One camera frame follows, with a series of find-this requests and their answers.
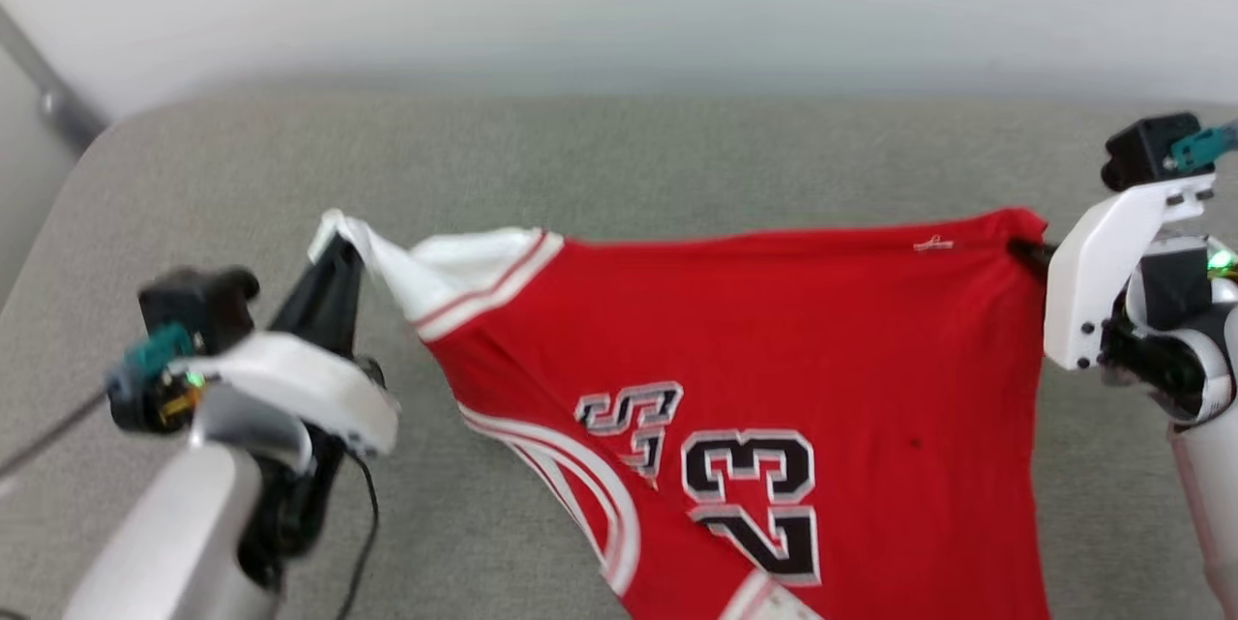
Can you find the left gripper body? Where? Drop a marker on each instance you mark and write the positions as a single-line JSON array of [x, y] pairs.
[[290, 504]]

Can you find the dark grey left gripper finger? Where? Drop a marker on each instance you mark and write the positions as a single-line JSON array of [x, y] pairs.
[[324, 306]]

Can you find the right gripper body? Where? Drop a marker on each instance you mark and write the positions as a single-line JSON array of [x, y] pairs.
[[1165, 310]]

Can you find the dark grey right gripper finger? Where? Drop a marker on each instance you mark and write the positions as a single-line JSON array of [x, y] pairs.
[[1033, 255]]

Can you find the red and white basketball jersey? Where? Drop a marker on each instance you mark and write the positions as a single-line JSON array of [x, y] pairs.
[[822, 339]]

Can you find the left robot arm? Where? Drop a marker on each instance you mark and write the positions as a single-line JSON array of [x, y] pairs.
[[164, 543]]

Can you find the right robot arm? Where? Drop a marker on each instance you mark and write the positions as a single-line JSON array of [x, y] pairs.
[[1214, 465]]

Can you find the grey metal pole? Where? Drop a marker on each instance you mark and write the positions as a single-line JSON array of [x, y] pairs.
[[53, 98]]

